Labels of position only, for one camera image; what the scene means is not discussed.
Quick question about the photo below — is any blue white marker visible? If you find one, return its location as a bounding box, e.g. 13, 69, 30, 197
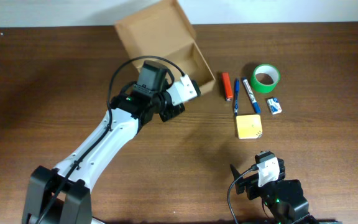
242, 78, 261, 114

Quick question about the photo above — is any left black cable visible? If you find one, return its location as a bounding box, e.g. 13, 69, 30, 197
35, 55, 186, 224

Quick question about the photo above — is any blue pen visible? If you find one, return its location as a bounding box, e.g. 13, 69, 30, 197
234, 79, 239, 116

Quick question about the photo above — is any yellow sticky note pad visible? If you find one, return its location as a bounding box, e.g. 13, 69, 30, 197
236, 114, 263, 139

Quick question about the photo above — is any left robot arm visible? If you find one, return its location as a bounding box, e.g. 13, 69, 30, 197
22, 55, 200, 223

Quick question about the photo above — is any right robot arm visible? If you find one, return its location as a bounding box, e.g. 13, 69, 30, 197
227, 151, 318, 224

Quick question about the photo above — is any white blue eraser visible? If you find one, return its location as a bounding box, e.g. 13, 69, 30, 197
267, 98, 282, 115

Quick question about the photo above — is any green tape roll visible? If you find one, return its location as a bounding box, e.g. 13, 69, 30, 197
250, 63, 281, 93

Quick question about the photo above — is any brown cardboard box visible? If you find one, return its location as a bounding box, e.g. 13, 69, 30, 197
115, 0, 216, 95

